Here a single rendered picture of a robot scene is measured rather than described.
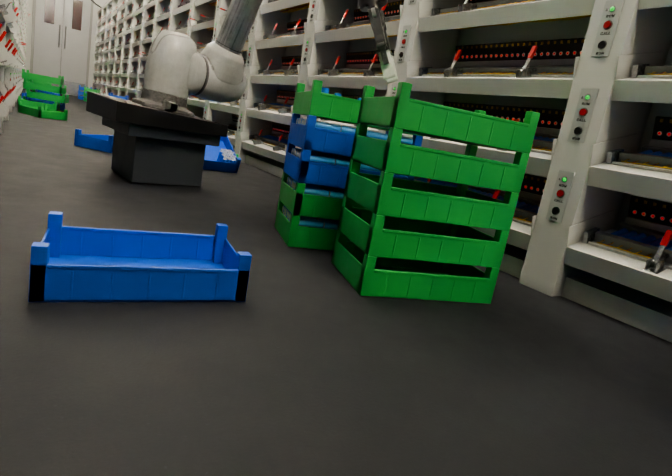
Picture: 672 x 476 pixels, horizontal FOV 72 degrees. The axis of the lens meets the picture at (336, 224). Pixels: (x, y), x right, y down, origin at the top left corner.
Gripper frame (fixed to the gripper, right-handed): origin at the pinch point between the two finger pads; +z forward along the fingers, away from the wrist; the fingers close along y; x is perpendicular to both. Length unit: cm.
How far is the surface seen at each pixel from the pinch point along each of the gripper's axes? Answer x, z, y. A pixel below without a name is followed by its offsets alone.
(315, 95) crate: -16.0, 4.9, 22.1
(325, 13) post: -29, -49, -89
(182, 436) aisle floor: -19, 44, 93
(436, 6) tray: 17, -23, -42
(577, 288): 32, 64, 11
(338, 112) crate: -12.3, 9.7, 19.0
